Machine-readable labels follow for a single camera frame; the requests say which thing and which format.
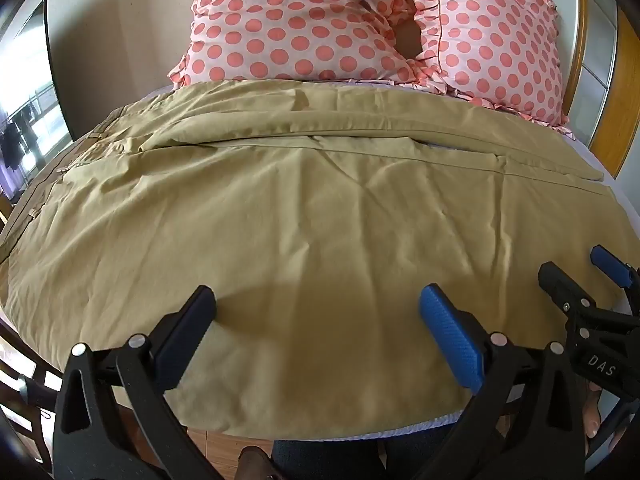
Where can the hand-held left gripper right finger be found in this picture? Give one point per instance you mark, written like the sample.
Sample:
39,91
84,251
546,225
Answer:
447,332

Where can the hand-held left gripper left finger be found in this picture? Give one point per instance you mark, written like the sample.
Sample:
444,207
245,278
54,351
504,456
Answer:
192,312

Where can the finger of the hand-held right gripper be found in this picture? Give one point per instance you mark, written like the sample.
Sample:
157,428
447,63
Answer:
611,262
560,285

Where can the khaki pants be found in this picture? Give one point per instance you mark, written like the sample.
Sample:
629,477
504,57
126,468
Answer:
310,220

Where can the person's right hand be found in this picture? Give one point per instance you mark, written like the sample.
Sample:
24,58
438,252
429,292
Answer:
595,410

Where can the brown shoe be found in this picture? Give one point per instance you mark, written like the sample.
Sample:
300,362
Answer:
255,466

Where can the dark wooden chair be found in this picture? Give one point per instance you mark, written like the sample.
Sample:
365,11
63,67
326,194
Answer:
25,385

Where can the wooden headboard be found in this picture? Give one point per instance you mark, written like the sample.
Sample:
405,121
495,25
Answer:
607,60

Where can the clothes drying rack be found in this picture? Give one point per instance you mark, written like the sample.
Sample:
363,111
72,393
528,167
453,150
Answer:
17,135

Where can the pink polka dot pillow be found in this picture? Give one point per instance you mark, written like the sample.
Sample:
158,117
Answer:
492,40
285,20

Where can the window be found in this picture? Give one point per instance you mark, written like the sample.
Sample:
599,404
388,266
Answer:
35,100

